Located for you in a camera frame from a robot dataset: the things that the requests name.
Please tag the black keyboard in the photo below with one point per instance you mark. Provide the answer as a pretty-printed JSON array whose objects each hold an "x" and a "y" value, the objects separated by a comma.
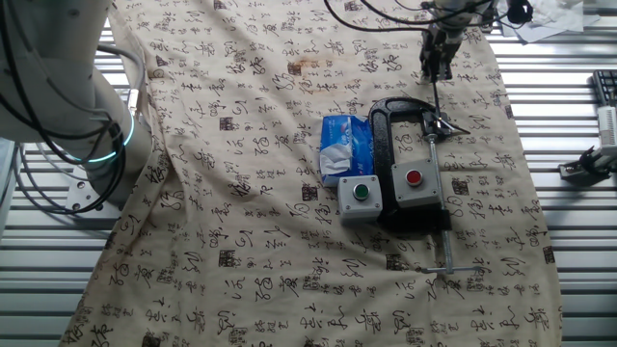
[{"x": 607, "y": 87}]

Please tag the grey and black bracket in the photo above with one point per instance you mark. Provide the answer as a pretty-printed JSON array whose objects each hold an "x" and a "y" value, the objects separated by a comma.
[{"x": 576, "y": 171}]

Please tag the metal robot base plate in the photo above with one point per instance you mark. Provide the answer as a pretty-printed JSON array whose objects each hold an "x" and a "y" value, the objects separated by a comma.
[{"x": 77, "y": 202}]

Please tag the black clock movement box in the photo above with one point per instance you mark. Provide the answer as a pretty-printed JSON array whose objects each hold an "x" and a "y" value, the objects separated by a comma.
[{"x": 434, "y": 130}]

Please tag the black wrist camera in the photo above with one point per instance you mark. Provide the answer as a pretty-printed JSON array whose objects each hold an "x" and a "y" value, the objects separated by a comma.
[{"x": 519, "y": 12}]

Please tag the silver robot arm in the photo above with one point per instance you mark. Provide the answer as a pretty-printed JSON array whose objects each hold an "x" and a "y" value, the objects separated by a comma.
[{"x": 48, "y": 72}]

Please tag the beige calligraphy cloth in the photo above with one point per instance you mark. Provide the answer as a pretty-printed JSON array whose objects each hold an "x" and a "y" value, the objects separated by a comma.
[{"x": 241, "y": 241}]

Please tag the blue tissue pack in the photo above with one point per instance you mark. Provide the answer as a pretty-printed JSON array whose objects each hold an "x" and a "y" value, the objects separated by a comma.
[{"x": 352, "y": 140}]

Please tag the grey ribbed adapter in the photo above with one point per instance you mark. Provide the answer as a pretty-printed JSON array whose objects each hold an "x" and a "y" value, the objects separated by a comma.
[{"x": 608, "y": 125}]

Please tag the white papers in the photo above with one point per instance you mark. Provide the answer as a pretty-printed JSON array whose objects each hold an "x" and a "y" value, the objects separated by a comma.
[{"x": 564, "y": 24}]

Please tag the black C-clamp with screw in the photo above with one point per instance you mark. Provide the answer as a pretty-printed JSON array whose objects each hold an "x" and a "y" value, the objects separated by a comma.
[{"x": 383, "y": 144}]

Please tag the grey box red button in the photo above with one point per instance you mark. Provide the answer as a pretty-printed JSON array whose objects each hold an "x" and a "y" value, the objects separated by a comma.
[{"x": 405, "y": 197}]

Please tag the long black clock hand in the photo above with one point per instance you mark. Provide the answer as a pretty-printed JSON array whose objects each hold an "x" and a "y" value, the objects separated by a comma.
[{"x": 437, "y": 101}]

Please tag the grey box green button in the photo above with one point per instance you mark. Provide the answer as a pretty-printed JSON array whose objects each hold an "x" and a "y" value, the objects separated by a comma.
[{"x": 348, "y": 212}]

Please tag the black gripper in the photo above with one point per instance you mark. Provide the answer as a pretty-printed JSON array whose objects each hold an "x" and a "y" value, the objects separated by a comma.
[{"x": 444, "y": 38}]

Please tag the short black clock hand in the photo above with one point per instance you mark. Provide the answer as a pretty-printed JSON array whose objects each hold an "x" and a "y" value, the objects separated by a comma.
[{"x": 458, "y": 129}]

